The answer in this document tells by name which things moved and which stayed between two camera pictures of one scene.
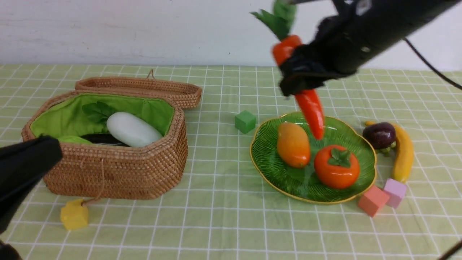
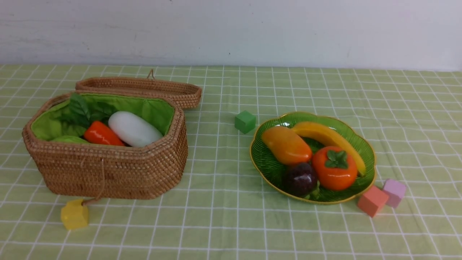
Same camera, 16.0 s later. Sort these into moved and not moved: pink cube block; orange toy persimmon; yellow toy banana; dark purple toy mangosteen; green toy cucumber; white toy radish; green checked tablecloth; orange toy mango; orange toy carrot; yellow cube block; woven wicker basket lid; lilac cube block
Moved: yellow toy banana; dark purple toy mangosteen; orange toy mango; orange toy carrot
Not moved: green toy cucumber; lilac cube block; pink cube block; woven wicker basket lid; yellow cube block; orange toy persimmon; white toy radish; green checked tablecloth
